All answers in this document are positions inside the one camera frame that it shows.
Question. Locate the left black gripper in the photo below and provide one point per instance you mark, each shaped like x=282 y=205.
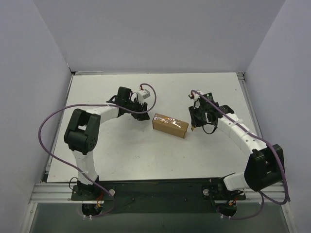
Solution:
x=140 y=110

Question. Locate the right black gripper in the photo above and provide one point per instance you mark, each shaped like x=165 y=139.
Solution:
x=198 y=117

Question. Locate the brown cardboard express box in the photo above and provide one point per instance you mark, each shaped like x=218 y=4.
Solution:
x=169 y=125

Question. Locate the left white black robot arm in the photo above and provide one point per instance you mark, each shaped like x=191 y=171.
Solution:
x=82 y=132

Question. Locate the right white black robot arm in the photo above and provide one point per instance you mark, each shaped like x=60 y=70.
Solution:
x=264 y=164

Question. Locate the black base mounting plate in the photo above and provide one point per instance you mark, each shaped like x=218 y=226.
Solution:
x=214 y=190

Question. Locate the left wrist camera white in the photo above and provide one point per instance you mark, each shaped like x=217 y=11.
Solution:
x=142 y=95

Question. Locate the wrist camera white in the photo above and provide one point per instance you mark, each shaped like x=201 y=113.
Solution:
x=195 y=97
x=142 y=95

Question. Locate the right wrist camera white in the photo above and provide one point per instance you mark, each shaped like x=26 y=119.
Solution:
x=195 y=97

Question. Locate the aluminium front rail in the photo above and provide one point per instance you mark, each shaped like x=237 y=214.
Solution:
x=63 y=193

